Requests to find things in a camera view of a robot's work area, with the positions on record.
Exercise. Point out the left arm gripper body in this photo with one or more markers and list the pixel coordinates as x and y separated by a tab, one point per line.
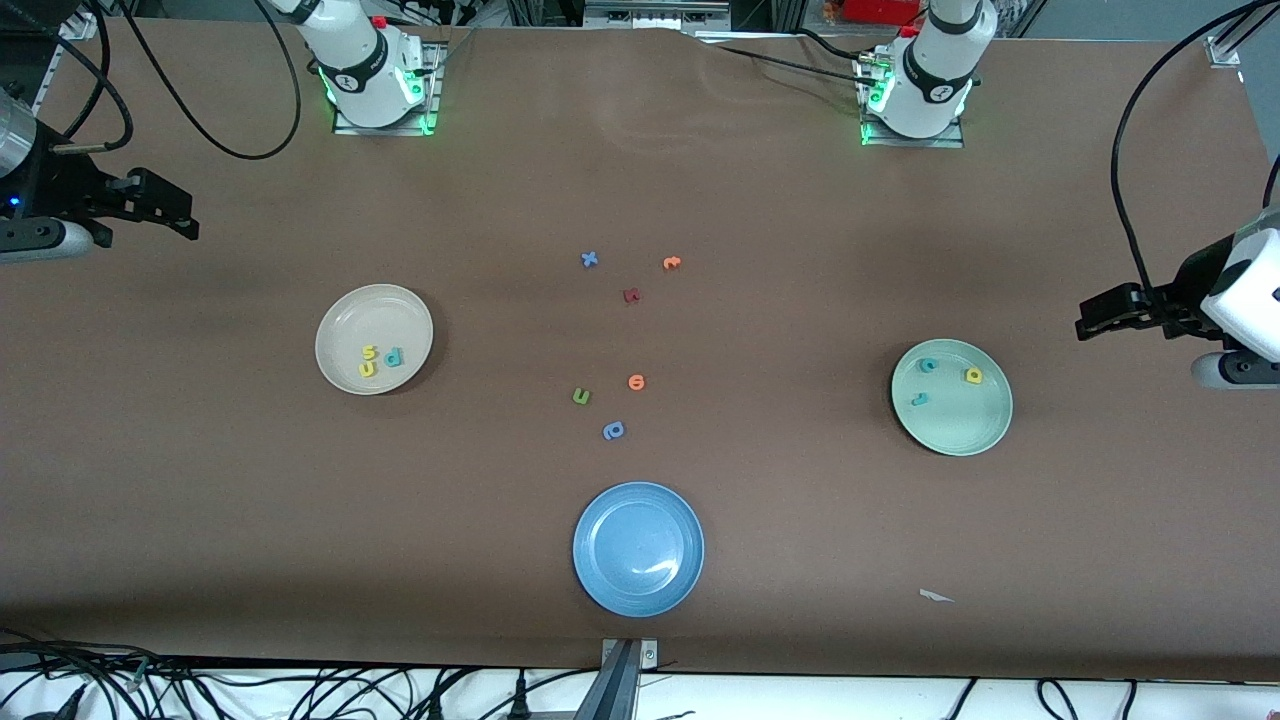
1188	285

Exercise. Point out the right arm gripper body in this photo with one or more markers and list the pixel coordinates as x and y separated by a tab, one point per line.
62	186

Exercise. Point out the teal letter d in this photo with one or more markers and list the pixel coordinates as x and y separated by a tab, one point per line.
394	356

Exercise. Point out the pale green plate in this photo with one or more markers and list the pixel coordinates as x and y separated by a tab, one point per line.
951	425

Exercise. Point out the beige brown plate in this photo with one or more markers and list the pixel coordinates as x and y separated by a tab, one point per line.
373	315

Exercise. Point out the white paper scrap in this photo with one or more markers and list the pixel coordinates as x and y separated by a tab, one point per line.
934	596

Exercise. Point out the red box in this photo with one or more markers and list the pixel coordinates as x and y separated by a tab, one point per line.
880	10

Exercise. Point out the blue letter a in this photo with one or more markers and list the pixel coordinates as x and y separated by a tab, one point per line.
613	431

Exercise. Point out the grey metal box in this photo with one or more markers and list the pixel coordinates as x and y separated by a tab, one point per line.
655	12

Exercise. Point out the blue plate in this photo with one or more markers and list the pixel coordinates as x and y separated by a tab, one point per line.
638	549

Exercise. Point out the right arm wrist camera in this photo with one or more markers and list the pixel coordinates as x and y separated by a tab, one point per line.
40	240

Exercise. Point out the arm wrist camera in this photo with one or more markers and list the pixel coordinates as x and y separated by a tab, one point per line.
40	240
1240	370

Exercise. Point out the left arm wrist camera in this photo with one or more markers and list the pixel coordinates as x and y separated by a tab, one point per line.
1240	370

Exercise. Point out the aluminium frame rail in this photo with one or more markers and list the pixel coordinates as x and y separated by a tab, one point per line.
1228	48
60	60

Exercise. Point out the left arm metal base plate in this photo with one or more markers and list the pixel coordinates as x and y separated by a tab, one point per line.
915	142

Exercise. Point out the grey metal camera bracket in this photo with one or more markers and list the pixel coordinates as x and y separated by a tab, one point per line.
622	680

